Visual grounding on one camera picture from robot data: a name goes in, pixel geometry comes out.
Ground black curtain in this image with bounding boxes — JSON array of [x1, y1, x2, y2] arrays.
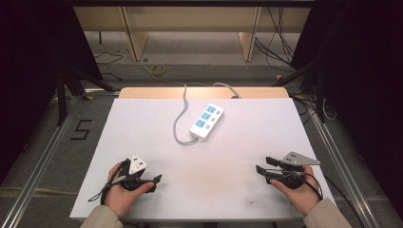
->
[[290, 0, 403, 220], [0, 0, 105, 186]]

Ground black metal stand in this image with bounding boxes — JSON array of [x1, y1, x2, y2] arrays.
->
[[54, 66, 116, 127], [271, 59, 328, 124]]

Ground bundle of black floor cables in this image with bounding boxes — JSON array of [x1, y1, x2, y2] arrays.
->
[[254, 6, 306, 74]]

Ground aluminium floor rail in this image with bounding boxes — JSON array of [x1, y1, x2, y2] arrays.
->
[[303, 104, 382, 228], [0, 94, 83, 228]]

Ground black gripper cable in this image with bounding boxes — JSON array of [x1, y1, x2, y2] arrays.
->
[[87, 159, 131, 206], [303, 172, 366, 228]]

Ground person's right hand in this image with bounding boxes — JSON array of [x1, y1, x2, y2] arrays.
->
[[270, 166, 322, 218]]

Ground grey power strip cable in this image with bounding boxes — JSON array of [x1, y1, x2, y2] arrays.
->
[[172, 82, 242, 147]]

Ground yellow tape roll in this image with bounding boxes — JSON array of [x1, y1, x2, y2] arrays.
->
[[149, 64, 166, 77]]

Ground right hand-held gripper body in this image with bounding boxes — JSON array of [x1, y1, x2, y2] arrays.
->
[[268, 150, 321, 191]]

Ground person's left hand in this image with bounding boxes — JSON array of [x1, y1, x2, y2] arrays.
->
[[104, 161, 156, 219]]

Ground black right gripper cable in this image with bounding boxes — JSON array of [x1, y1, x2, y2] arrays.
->
[[303, 172, 366, 228]]

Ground thin black floor cable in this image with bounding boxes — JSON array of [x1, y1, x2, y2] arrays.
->
[[93, 49, 125, 82]]

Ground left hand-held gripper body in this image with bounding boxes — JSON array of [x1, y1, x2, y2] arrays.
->
[[121, 154, 154, 192]]

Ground white power strip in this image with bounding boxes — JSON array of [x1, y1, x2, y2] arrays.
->
[[188, 103, 225, 143]]

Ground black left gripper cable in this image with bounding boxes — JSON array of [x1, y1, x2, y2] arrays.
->
[[87, 159, 131, 206]]

